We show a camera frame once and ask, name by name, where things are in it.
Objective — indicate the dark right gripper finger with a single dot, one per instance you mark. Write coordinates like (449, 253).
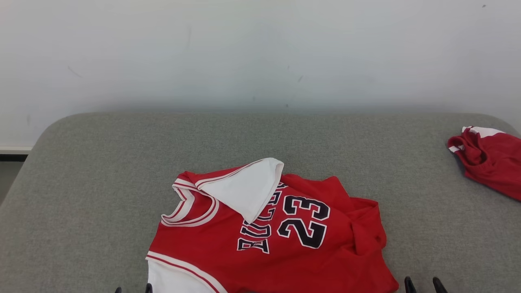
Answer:
(410, 287)
(440, 287)

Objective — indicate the red basketball jersey number 23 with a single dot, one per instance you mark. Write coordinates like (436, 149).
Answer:
(317, 260)

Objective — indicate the red shorts wide white stripe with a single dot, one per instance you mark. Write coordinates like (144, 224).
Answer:
(492, 162)

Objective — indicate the white wall baseboard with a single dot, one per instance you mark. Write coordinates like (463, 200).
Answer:
(12, 149)

